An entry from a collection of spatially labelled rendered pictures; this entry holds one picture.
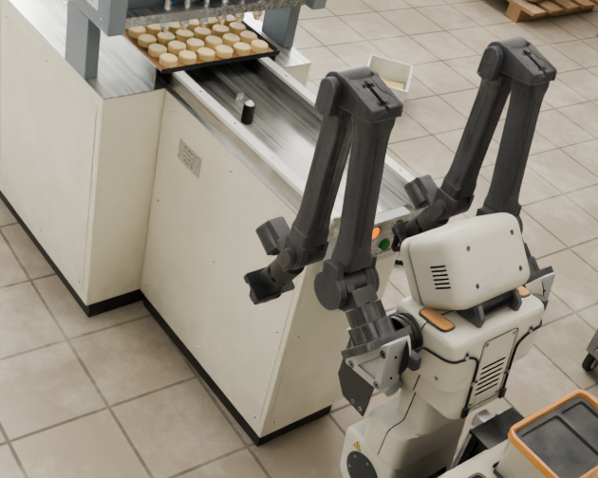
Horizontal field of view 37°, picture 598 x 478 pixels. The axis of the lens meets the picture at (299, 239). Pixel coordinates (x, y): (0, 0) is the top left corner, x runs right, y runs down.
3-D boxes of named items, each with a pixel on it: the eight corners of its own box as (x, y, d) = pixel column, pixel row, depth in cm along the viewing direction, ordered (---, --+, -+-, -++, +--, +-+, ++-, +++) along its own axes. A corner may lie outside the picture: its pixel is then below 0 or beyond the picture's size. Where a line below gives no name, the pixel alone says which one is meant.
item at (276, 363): (134, 306, 302) (164, 68, 248) (220, 279, 321) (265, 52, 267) (254, 458, 263) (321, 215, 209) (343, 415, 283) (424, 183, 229)
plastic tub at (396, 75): (363, 82, 463) (370, 53, 453) (404, 93, 462) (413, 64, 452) (355, 108, 439) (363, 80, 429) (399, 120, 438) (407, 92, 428)
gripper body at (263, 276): (241, 277, 193) (255, 263, 187) (279, 265, 199) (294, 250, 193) (253, 303, 191) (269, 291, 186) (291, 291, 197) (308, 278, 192)
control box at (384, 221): (318, 271, 224) (330, 228, 216) (388, 247, 238) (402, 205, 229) (327, 280, 222) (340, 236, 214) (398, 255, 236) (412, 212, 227)
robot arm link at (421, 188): (445, 211, 202) (471, 203, 207) (421, 167, 204) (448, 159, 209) (416, 234, 211) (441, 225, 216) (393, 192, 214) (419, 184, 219)
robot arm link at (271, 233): (293, 262, 177) (327, 250, 182) (268, 211, 180) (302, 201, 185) (267, 284, 186) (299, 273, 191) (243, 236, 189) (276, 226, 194)
